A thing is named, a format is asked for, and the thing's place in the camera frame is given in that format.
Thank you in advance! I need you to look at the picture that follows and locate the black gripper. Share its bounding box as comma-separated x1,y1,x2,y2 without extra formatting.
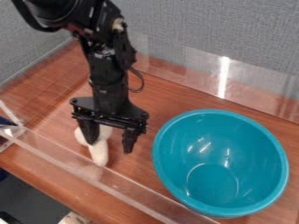
69,82,149,154

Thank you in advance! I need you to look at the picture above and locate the white toy mushroom brown cap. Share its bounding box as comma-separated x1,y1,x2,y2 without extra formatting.
74,125,112,166

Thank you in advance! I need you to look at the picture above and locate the blue plastic bowl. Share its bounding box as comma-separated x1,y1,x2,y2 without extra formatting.
152,109,289,219

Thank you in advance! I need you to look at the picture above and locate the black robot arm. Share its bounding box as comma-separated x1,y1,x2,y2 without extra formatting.
11,0,149,154

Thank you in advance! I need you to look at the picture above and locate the clear acrylic front barrier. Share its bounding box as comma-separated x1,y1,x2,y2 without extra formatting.
0,125,218,224

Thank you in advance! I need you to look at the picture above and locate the clear acrylic barrier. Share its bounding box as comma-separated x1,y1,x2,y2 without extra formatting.
0,125,218,224
129,31,299,123
0,38,70,87

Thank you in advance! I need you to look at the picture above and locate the clear acrylic left barrier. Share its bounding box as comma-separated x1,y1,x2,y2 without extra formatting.
0,38,70,87

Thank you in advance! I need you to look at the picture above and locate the clear acrylic back barrier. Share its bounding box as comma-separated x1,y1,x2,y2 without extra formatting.
129,31,299,123

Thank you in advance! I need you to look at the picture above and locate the black cable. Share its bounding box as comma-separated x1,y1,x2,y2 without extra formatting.
125,66,145,95

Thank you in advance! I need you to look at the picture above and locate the clear acrylic left bracket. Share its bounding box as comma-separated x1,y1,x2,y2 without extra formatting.
0,100,23,153

